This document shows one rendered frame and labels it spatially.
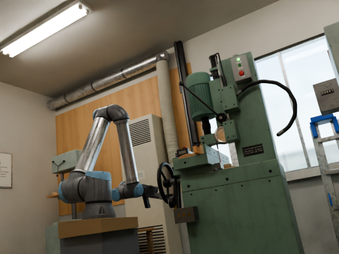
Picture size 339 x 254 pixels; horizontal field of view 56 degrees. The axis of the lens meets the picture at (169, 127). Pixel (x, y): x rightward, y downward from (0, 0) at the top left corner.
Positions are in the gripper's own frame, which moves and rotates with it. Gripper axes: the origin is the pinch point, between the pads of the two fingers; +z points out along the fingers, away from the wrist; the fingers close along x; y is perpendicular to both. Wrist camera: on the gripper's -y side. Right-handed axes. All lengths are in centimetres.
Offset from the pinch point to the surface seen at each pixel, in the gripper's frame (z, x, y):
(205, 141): 25, -11, 43
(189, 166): 27, -36, 24
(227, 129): 43, -28, 50
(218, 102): 30, -15, 69
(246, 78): 49, -24, 83
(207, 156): 36, -35, 31
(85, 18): -141, 28, 160
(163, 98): -81, 121, 107
